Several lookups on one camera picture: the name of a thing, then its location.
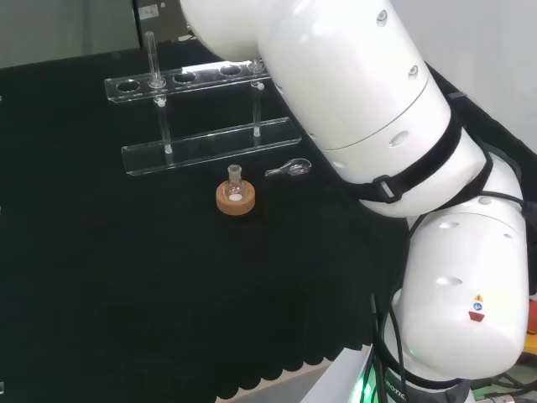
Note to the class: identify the pale board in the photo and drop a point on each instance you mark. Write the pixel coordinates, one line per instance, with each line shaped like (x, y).
(293, 384)

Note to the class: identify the round-bottom glass flask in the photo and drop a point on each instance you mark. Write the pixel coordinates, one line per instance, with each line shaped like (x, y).
(235, 186)

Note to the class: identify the glass weighing funnel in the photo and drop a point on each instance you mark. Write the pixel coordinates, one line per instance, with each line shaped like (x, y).
(293, 169)

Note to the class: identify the black bench cloth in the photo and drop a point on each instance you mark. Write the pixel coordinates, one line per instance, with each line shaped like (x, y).
(147, 273)

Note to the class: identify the grey wall cabinet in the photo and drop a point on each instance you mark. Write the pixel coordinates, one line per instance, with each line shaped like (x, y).
(157, 21)

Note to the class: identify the clear acrylic funnel stand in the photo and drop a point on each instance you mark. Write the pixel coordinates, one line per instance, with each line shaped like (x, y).
(210, 142)

